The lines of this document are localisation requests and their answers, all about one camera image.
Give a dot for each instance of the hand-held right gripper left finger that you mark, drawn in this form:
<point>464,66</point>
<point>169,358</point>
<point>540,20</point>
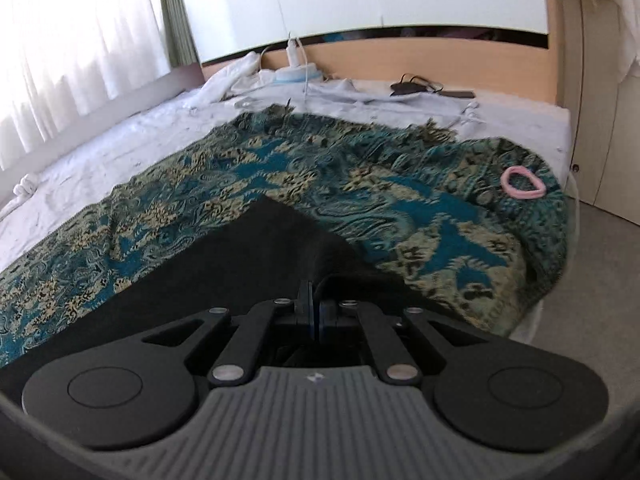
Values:
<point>306,317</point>

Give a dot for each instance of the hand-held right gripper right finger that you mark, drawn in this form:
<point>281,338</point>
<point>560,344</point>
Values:
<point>327,320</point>

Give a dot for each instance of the black pants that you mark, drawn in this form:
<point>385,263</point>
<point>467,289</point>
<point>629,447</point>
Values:
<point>225,260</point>

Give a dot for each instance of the teal paisley blanket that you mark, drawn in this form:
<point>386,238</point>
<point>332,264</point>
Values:
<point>375,185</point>

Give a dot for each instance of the pink hair scrunchie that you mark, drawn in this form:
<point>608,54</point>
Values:
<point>506,180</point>

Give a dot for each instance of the crumpled white cloth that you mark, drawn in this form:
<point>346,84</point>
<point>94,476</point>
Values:
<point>230,80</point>

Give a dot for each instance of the white bed sheet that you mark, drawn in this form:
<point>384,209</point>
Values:
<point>125,135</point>

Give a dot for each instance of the white charger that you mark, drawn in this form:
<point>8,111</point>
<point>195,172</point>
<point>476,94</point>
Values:
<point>292,52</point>

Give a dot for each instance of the wooden headboard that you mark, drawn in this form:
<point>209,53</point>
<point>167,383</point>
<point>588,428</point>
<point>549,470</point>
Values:
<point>425,62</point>

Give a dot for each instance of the small rolled white cloth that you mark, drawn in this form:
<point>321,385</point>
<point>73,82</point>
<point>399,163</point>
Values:
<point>25,187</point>

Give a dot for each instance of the green curtain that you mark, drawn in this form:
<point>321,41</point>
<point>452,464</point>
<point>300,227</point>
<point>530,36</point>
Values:
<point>175,20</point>

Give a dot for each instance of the beige wardrobe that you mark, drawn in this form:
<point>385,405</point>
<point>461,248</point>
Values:
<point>600,135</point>

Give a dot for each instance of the white sheer curtain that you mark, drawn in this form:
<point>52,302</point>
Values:
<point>75,35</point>

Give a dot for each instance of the hanging white clothes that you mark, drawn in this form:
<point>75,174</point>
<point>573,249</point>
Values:
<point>625,10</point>

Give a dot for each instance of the bed side rail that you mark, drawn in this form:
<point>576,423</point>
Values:
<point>185,72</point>

